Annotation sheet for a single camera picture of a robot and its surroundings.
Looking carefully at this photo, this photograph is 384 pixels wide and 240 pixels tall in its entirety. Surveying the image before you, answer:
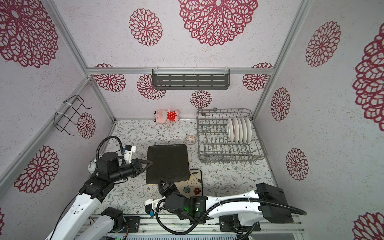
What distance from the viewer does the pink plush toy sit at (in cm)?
118

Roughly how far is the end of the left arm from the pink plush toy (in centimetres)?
51

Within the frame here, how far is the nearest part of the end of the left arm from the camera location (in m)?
0.62
